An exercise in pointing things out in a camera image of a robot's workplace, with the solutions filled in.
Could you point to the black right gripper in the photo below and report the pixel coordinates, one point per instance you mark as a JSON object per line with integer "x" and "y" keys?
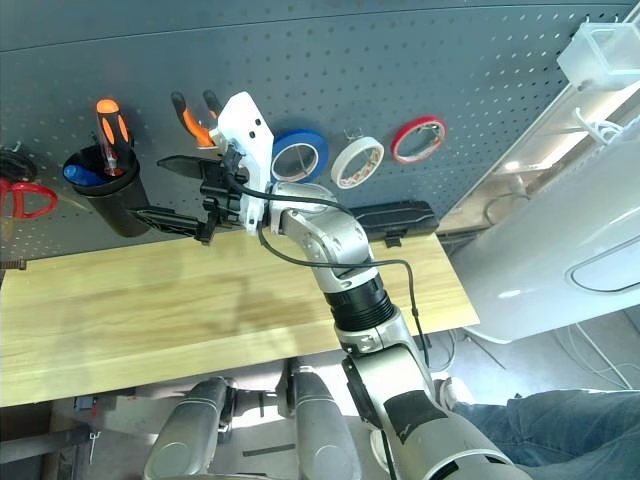
{"x": 222, "y": 185}

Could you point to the orange black pliers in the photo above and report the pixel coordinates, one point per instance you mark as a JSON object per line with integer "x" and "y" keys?
{"x": 192, "y": 127}

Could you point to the orange black screwdriver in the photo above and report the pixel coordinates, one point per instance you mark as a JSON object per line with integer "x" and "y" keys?
{"x": 112, "y": 125}

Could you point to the white tape roll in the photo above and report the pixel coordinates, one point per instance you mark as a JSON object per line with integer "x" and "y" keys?
{"x": 345, "y": 160}

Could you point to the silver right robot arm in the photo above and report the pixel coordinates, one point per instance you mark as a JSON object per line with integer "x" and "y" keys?
{"x": 335, "y": 235}

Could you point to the grey pegboard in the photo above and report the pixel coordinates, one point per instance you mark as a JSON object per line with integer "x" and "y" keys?
{"x": 350, "y": 50}

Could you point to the black plastic cup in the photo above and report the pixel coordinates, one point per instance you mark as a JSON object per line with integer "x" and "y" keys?
{"x": 120, "y": 210}

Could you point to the blue marker pen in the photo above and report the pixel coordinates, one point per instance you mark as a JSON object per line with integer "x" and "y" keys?
{"x": 80, "y": 174}

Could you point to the blue tape roll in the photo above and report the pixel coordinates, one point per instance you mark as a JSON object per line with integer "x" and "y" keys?
{"x": 287, "y": 140}

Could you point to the metal tape hook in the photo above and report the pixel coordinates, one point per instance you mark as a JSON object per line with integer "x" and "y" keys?
{"x": 354, "y": 135}

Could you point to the black tool case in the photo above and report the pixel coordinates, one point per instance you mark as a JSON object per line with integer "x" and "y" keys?
{"x": 400, "y": 215}

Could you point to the red tape roll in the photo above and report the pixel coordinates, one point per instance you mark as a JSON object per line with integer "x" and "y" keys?
{"x": 397, "y": 145}

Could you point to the grey left robot leg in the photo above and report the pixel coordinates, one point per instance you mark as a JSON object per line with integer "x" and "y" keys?
{"x": 185, "y": 435}

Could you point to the grey robot leg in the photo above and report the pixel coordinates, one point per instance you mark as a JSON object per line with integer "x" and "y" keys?
{"x": 185, "y": 435}
{"x": 325, "y": 430}

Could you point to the grey right robot leg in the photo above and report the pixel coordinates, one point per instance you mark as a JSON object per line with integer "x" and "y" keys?
{"x": 325, "y": 430}

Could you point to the white sneaker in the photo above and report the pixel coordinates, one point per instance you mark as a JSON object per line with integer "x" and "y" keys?
{"x": 452, "y": 392}

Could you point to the white cabinet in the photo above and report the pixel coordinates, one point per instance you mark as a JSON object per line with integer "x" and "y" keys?
{"x": 550, "y": 265}

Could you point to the white plastic hook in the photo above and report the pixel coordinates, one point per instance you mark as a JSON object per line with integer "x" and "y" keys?
{"x": 602, "y": 127}

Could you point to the blue jeans leg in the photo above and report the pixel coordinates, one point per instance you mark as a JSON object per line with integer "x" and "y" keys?
{"x": 550, "y": 430}

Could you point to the clear plastic bin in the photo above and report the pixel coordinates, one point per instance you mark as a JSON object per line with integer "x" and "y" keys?
{"x": 600, "y": 55}

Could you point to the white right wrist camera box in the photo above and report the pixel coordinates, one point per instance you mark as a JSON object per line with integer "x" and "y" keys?
{"x": 245, "y": 125}

